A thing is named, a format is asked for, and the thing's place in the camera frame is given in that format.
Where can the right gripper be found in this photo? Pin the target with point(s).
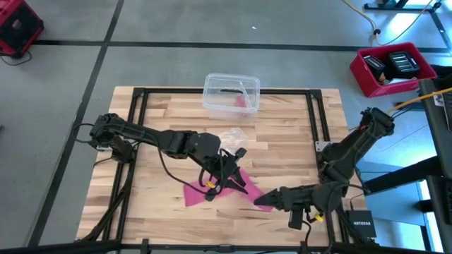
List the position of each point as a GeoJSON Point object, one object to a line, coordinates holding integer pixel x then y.
{"type": "Point", "coordinates": [300, 199]}

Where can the small red object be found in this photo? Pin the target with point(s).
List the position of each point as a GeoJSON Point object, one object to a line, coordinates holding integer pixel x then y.
{"type": "Point", "coordinates": [241, 101]}

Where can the black aluminium table frame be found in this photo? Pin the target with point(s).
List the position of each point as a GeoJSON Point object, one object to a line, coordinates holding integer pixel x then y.
{"type": "Point", "coordinates": [169, 91]}

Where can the clear plastic wrapper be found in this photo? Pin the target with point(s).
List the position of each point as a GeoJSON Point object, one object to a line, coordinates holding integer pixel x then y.
{"type": "Point", "coordinates": [231, 137]}

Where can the black Netgear network switch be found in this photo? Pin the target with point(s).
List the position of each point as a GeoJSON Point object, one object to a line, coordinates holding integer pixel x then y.
{"type": "Point", "coordinates": [362, 224]}

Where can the red and black case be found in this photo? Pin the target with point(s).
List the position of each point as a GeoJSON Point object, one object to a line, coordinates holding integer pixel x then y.
{"type": "Point", "coordinates": [21, 28]}

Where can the small black device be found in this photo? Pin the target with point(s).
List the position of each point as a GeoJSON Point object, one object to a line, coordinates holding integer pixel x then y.
{"type": "Point", "coordinates": [374, 65]}

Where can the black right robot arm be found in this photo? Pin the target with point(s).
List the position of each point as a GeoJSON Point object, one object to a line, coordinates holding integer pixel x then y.
{"type": "Point", "coordinates": [353, 151]}

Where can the white paper sheet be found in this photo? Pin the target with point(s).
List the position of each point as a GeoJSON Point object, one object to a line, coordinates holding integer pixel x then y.
{"type": "Point", "coordinates": [402, 81]}

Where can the red plastic crate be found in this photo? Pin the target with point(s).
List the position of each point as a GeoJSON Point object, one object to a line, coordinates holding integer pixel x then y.
{"type": "Point", "coordinates": [367, 86]}

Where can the pink elastic bandage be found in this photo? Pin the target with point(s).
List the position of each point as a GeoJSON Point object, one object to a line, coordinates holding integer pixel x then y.
{"type": "Point", "coordinates": [192, 194]}

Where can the silver base mounting plate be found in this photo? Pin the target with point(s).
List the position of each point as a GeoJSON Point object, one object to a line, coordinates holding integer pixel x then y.
{"type": "Point", "coordinates": [322, 145]}

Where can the black floor stand base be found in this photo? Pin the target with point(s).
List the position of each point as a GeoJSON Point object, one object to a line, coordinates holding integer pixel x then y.
{"type": "Point", "coordinates": [406, 7]}

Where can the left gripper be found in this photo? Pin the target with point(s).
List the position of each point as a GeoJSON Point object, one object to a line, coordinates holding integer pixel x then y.
{"type": "Point", "coordinates": [220, 167]}

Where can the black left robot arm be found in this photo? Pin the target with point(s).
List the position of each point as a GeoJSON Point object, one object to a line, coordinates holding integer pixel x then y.
{"type": "Point", "coordinates": [148, 135]}

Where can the black overhead rig beam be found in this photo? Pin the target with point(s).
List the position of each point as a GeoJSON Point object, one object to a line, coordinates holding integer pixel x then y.
{"type": "Point", "coordinates": [226, 249]}

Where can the large black ribbed device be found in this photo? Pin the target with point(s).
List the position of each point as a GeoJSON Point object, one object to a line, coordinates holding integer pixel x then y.
{"type": "Point", "coordinates": [402, 65]}

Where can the clear plastic container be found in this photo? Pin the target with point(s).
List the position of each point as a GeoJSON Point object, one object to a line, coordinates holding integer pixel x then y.
{"type": "Point", "coordinates": [226, 106]}

